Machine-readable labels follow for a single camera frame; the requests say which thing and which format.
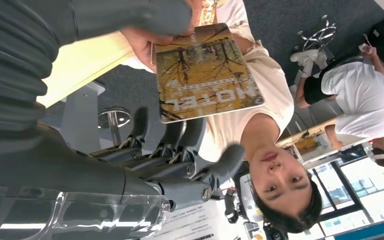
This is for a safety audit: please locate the seated background person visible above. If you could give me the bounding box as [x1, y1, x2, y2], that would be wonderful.
[289, 43, 384, 170]

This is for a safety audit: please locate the grey floor kiosk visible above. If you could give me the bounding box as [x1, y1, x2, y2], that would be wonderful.
[59, 81, 107, 155]

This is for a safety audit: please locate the chrome chair base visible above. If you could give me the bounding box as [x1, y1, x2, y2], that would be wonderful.
[296, 14, 339, 53]

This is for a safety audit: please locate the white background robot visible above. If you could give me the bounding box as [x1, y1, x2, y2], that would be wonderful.
[223, 172, 299, 240]

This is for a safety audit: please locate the metal stanchion post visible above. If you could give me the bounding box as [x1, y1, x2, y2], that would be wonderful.
[97, 106, 132, 148]

